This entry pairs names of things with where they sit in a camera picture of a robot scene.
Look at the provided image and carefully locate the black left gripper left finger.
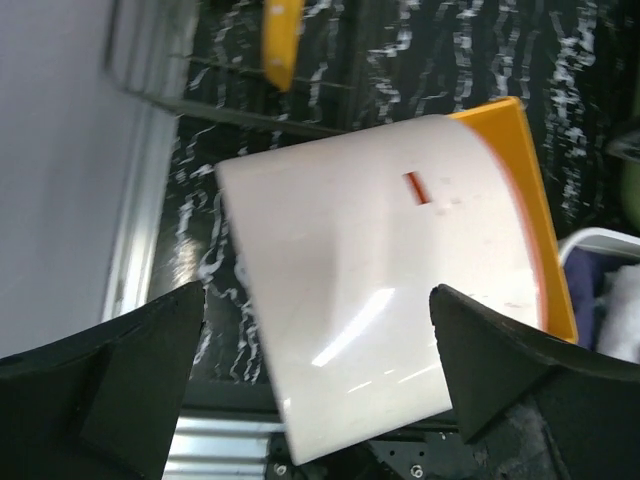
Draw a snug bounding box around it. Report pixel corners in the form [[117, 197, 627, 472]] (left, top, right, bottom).
[[1, 282, 204, 479]]

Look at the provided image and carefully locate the white rectangular plastic basin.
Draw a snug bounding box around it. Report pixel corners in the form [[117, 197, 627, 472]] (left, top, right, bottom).
[[558, 227, 640, 265]]

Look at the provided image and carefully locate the navy blue garment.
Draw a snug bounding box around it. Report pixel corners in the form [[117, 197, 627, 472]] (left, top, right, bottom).
[[564, 248, 624, 350]]

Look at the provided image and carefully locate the white grey cloth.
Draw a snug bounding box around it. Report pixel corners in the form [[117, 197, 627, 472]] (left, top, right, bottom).
[[596, 265, 639, 364]]

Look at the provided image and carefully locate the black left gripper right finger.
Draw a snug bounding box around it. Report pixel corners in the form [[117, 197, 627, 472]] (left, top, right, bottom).
[[429, 285, 639, 479]]

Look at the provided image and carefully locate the white cylinder appliance orange lid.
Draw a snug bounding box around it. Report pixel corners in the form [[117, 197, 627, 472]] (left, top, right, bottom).
[[216, 97, 577, 464]]

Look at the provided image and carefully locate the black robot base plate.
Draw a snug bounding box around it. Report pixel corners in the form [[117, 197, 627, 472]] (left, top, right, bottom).
[[259, 419, 566, 480]]

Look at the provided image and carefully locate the aluminium rail frame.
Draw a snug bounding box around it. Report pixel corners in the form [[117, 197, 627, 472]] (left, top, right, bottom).
[[102, 104, 281, 479]]

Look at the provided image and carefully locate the black wire dish rack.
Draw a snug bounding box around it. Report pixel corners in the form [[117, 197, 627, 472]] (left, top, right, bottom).
[[103, 1, 363, 138]]

